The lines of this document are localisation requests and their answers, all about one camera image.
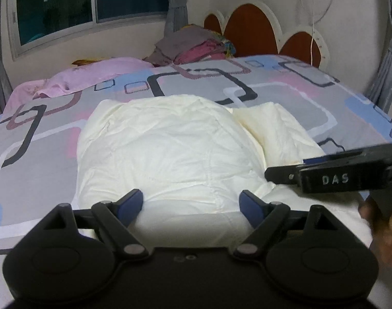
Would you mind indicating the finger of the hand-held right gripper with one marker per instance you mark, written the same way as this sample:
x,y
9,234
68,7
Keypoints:
x,y
324,159
279,174

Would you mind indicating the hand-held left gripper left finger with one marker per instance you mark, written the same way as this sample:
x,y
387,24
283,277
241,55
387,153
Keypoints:
x,y
131,204

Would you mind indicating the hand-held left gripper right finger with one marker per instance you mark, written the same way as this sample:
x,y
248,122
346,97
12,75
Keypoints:
x,y
251,207

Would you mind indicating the cream white garment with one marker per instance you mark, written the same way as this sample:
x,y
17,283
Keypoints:
x,y
170,154

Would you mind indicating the person's right hand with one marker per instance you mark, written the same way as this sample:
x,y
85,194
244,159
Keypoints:
x,y
389,241

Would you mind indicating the patterned grey bed sheet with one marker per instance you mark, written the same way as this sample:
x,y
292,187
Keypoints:
x,y
38,135

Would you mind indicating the pink blanket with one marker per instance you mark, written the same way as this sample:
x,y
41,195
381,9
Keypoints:
x,y
86,74

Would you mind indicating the colourful patterned cloth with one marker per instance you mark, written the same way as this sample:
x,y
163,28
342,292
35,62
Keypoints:
x,y
228,45

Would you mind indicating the magenta folded cloth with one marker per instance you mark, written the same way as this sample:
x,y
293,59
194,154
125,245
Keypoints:
x,y
202,51

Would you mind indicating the brown scalloped headboard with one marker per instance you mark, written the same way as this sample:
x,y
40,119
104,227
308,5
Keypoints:
x,y
247,29

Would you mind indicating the yellow cloth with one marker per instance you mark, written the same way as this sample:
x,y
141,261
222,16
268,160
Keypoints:
x,y
83,61

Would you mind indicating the grey folded cloth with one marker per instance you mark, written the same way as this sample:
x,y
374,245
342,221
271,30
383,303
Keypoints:
x,y
183,40

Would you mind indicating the sliding glass window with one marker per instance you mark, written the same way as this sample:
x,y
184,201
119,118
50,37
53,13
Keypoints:
x,y
70,3

